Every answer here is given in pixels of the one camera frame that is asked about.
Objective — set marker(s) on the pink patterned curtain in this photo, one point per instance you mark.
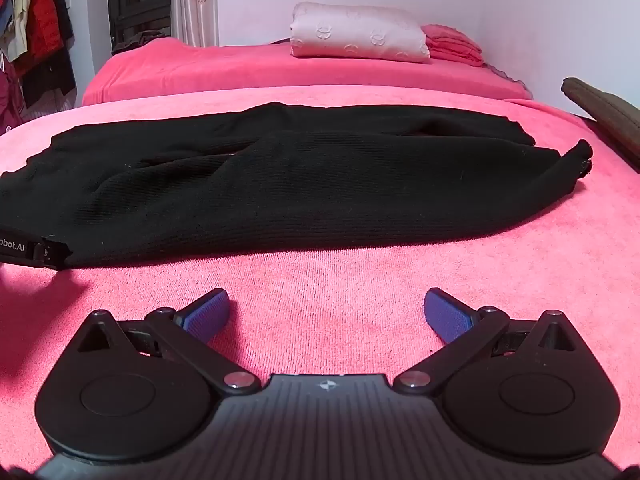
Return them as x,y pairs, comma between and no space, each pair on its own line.
196,2

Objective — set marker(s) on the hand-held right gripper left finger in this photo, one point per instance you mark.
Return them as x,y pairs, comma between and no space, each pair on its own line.
207,312

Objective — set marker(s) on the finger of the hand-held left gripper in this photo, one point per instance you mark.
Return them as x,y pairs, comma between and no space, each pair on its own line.
52,254

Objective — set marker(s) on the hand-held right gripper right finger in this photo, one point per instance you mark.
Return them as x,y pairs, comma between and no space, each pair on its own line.
447,315

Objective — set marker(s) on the black knit pants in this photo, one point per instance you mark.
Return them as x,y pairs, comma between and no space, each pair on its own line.
300,195

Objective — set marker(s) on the brown cushion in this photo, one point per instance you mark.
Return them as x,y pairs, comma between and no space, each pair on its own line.
607,110

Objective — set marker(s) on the red hanging jacket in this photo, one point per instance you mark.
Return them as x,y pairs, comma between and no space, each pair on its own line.
44,17

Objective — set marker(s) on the maroon hanging garment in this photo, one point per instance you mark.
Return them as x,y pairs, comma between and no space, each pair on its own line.
10,95

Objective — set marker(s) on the pale pink pillow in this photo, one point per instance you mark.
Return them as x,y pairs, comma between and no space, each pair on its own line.
357,32

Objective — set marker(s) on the pink bed sheet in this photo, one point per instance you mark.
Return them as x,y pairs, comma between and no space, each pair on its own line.
250,70

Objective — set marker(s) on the dark cloth pile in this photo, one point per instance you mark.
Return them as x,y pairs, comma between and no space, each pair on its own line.
137,41

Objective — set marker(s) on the cream hanging shirt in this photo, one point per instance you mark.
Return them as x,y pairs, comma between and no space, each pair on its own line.
19,17

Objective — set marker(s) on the pink plush blanket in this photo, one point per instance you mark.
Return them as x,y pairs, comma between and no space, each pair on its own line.
350,285

